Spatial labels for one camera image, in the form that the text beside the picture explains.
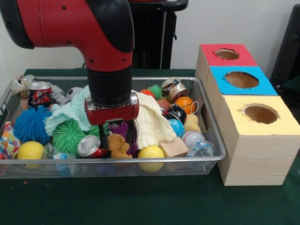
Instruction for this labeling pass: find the black stand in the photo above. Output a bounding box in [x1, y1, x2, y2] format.
[269, 3, 300, 94]

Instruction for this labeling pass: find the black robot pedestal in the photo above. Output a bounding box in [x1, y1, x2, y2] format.
[127, 0, 189, 70]

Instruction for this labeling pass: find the blue spiky rubber ball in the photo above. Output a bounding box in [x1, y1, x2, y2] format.
[13, 105, 53, 146]

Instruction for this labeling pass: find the white baseball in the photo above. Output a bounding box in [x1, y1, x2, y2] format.
[181, 131, 206, 149]

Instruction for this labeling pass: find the cream knitted cloth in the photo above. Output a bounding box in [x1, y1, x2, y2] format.
[131, 90, 178, 150]

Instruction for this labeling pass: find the plain yellow ball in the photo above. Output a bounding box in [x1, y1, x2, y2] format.
[16, 141, 45, 168]

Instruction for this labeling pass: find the green spiky rubber ball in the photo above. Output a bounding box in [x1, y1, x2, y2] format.
[52, 120, 86, 155]

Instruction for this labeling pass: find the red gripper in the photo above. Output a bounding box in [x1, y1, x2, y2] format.
[84, 92, 140, 150]

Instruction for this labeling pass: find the yellow ball with seam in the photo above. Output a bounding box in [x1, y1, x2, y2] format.
[137, 145, 165, 173]

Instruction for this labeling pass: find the crushed red soda can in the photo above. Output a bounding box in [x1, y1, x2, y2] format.
[77, 135, 108, 158]

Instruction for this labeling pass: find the wooden box with three holes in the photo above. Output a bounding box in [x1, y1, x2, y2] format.
[195, 43, 300, 187]

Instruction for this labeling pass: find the orange basketball toy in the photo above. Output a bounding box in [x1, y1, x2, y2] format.
[174, 96, 196, 115]

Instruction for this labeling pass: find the mint green knitted cloth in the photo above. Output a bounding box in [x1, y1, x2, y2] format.
[45, 85, 92, 137]

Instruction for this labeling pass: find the brown teddy bear plush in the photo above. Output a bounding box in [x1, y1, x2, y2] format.
[107, 133, 133, 159]

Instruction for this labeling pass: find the wooden block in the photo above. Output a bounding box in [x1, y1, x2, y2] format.
[159, 137, 189, 158]

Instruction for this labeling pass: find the dark green table cloth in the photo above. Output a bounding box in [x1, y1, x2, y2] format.
[280, 76, 300, 111]
[0, 68, 300, 225]

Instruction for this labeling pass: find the silver mesh bin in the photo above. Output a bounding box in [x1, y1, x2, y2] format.
[0, 76, 227, 180]

